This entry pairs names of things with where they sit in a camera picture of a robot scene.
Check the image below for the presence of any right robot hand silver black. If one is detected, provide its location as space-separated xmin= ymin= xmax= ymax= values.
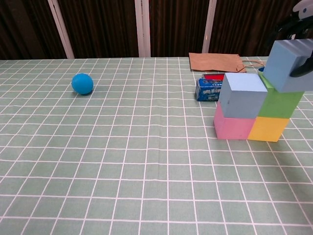
xmin=276 ymin=0 xmax=313 ymax=78

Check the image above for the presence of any blue foam cube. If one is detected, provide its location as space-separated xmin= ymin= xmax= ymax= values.
xmin=218 ymin=72 xmax=268 ymax=120
xmin=263 ymin=39 xmax=313 ymax=93

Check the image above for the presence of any green foam cube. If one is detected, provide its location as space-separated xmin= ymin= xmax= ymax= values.
xmin=258 ymin=72 xmax=304 ymax=118

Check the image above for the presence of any yellow foam cube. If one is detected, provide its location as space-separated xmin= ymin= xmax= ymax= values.
xmin=246 ymin=116 xmax=290 ymax=142

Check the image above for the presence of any pink foam cube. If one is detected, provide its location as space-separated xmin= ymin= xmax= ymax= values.
xmin=213 ymin=101 xmax=256 ymax=141

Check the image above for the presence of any brown paper bag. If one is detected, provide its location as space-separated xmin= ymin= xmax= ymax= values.
xmin=188 ymin=52 xmax=266 ymax=73

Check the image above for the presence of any red flat box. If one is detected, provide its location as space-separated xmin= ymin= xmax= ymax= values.
xmin=201 ymin=72 xmax=227 ymax=81

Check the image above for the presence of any blue cookie box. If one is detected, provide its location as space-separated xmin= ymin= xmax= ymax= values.
xmin=195 ymin=78 xmax=224 ymax=102

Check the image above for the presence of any dark brown curtain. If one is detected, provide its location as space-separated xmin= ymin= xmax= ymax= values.
xmin=0 ymin=0 xmax=313 ymax=61

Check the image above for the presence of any green checked tablecloth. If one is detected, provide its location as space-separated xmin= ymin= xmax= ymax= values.
xmin=0 ymin=56 xmax=313 ymax=235

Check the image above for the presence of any blue ball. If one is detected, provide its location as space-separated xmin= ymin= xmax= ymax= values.
xmin=71 ymin=72 xmax=94 ymax=95

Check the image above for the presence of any white frame post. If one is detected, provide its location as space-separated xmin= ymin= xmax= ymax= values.
xmin=201 ymin=0 xmax=217 ymax=53
xmin=134 ymin=0 xmax=151 ymax=57
xmin=47 ymin=0 xmax=75 ymax=59

